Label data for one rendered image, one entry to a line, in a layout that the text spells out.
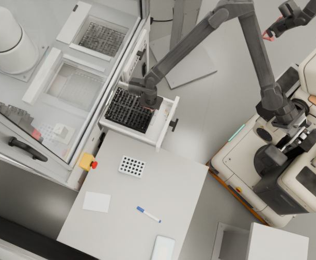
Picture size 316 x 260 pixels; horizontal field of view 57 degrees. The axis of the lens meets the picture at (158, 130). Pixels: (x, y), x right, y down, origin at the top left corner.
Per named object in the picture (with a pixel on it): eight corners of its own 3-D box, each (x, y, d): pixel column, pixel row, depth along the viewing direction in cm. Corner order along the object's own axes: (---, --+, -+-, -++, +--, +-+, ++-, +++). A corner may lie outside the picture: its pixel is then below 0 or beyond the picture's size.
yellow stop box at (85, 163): (96, 159, 146) (94, 156, 139) (90, 172, 144) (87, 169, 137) (87, 155, 146) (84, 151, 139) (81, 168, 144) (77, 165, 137)
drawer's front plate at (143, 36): (147, 41, 171) (147, 29, 161) (127, 82, 162) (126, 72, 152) (144, 40, 171) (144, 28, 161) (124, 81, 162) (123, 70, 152)
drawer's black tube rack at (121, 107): (157, 106, 156) (157, 101, 150) (144, 135, 151) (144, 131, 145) (119, 92, 158) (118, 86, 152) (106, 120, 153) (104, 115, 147)
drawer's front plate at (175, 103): (177, 104, 159) (179, 96, 148) (158, 152, 150) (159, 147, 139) (174, 103, 159) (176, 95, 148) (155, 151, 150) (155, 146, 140)
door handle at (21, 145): (52, 158, 93) (28, 142, 75) (48, 165, 92) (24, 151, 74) (38, 152, 94) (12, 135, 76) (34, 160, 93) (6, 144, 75)
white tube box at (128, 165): (146, 163, 154) (146, 162, 150) (141, 178, 151) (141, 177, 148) (124, 157, 155) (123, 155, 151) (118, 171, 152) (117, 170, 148)
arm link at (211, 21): (232, 17, 96) (233, 8, 104) (221, 4, 94) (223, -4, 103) (150, 91, 121) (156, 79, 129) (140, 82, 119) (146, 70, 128)
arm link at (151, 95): (155, 95, 123) (158, 84, 125) (139, 91, 124) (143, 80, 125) (155, 102, 129) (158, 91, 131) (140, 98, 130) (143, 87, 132)
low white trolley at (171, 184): (190, 185, 226) (209, 166, 154) (161, 266, 208) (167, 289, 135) (121, 158, 232) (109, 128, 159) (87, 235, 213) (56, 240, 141)
